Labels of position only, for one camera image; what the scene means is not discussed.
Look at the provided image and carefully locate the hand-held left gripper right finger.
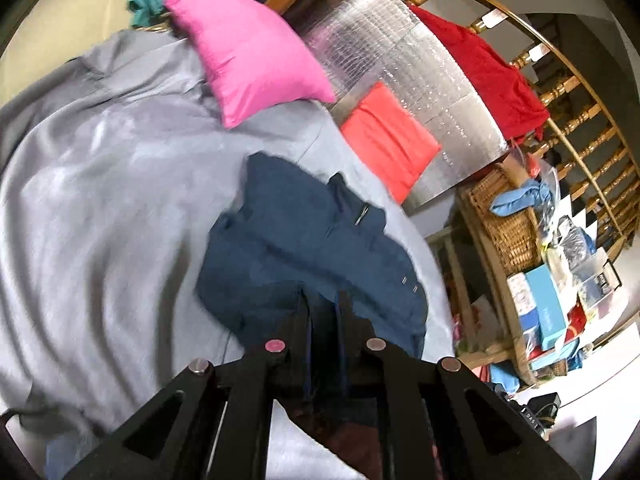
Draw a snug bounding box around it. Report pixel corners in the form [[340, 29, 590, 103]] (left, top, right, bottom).
[[335, 290, 583, 480]]

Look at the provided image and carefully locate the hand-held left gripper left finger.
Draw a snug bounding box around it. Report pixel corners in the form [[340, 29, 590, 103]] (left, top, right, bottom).
[[65, 290, 311, 480]]

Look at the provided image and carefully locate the navy blue zip jacket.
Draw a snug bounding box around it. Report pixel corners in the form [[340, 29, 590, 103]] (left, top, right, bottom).
[[195, 152, 431, 480]]

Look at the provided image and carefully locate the light blue cardboard box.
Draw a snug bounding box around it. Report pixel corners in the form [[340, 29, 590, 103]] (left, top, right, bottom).
[[525, 265, 568, 351]]

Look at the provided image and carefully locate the white patterned box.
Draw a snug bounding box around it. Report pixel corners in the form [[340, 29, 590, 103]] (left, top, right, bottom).
[[507, 272, 538, 318]]

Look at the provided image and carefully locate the wooden side table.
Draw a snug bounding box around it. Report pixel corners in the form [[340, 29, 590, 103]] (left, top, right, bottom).
[[430, 160, 601, 386]]

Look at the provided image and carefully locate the wicker basket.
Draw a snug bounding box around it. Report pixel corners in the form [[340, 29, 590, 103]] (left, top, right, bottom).
[[460, 165, 546, 276]]

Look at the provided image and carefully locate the coral red pillow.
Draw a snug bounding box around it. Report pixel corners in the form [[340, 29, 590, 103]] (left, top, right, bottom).
[[340, 81, 443, 204]]

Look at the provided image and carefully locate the light blue cloth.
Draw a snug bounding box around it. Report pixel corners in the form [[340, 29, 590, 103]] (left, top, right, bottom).
[[490, 180, 551, 216]]

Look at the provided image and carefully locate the grey bed blanket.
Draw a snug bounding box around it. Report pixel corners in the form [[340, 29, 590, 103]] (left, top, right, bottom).
[[0, 30, 456, 480]]

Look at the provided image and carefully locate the silver foil insulation sheet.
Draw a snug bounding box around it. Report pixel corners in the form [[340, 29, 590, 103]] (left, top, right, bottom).
[[295, 0, 511, 216]]

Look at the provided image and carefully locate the pink pillow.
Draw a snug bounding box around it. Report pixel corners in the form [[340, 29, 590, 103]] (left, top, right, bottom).
[[164, 0, 336, 129]]

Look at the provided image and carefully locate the wooden stair railing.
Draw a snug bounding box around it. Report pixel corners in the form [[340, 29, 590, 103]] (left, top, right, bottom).
[[370, 0, 640, 261]]

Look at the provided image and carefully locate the red cloth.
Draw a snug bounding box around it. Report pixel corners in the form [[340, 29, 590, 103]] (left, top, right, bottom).
[[407, 5, 551, 146]]

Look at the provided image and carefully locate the cream sofa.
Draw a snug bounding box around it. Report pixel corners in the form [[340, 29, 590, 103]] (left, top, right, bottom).
[[0, 0, 131, 106]]

